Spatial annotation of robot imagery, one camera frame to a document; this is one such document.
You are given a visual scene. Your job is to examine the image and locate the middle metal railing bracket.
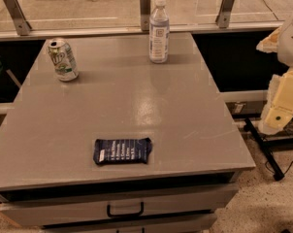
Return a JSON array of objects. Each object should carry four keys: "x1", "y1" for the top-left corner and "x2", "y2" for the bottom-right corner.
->
[{"x1": 140, "y1": 0, "x2": 150, "y2": 31}]

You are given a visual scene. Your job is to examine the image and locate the left metal railing bracket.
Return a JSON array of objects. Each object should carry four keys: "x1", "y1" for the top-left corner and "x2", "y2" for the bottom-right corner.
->
[{"x1": 3, "y1": 0, "x2": 32, "y2": 36}]

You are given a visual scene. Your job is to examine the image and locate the grey drawer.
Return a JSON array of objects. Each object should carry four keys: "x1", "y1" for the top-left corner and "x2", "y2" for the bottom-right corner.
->
[
  {"x1": 0, "y1": 183, "x2": 238, "y2": 226},
  {"x1": 40, "y1": 214, "x2": 216, "y2": 233}
]

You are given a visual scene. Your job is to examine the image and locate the black floor cable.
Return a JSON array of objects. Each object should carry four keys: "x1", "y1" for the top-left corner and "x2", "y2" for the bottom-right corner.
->
[{"x1": 264, "y1": 158, "x2": 293, "y2": 177}]

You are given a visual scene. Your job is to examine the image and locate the clear plastic water bottle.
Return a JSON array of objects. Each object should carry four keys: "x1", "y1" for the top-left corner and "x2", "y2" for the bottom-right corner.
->
[{"x1": 149, "y1": 0, "x2": 170, "y2": 63}]

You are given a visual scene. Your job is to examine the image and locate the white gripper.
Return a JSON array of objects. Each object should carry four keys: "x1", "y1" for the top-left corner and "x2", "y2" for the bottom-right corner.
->
[{"x1": 256, "y1": 27, "x2": 293, "y2": 135}]

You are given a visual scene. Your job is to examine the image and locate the metal railing bar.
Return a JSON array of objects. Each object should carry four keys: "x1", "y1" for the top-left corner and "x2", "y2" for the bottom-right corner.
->
[{"x1": 0, "y1": 20, "x2": 283, "y2": 42}]

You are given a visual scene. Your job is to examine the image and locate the grey lower drawer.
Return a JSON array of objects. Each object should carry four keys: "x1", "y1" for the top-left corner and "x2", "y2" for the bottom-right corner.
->
[{"x1": 40, "y1": 214, "x2": 216, "y2": 233}]

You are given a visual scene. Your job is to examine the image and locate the metal railing bracket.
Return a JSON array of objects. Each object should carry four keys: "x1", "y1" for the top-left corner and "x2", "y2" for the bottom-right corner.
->
[
  {"x1": 215, "y1": 0, "x2": 235, "y2": 28},
  {"x1": 140, "y1": 0, "x2": 150, "y2": 31},
  {"x1": 3, "y1": 0, "x2": 32, "y2": 36}
]

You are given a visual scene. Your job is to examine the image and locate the grey cabinet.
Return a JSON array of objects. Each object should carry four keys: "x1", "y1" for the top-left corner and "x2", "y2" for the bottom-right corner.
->
[{"x1": 0, "y1": 33, "x2": 254, "y2": 232}]

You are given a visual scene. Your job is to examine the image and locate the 7up soda can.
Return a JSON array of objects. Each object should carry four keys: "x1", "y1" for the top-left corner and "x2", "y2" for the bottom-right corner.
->
[{"x1": 48, "y1": 38, "x2": 79, "y2": 82}]

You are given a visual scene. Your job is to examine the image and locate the right metal railing bracket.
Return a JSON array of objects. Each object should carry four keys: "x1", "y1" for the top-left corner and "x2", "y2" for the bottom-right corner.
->
[{"x1": 215, "y1": 0, "x2": 235, "y2": 28}]

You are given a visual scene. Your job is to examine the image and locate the black metal stand leg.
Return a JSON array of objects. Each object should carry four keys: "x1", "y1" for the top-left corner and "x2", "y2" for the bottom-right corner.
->
[{"x1": 244, "y1": 118, "x2": 284, "y2": 181}]

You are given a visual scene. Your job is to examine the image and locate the grey upper drawer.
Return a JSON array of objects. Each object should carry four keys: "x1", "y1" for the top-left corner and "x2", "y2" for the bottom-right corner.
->
[{"x1": 0, "y1": 183, "x2": 238, "y2": 226}]

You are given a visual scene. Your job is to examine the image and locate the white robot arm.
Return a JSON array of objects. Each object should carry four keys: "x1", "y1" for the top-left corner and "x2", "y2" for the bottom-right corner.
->
[{"x1": 256, "y1": 12, "x2": 293, "y2": 135}]

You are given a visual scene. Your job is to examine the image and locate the dark blue snack bar wrapper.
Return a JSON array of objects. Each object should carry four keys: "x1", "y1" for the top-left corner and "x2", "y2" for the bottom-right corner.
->
[{"x1": 93, "y1": 138, "x2": 152, "y2": 165}]

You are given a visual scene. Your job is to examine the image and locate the black drawer handle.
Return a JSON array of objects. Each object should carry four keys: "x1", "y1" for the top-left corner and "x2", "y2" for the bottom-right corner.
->
[{"x1": 106, "y1": 202, "x2": 145, "y2": 218}]

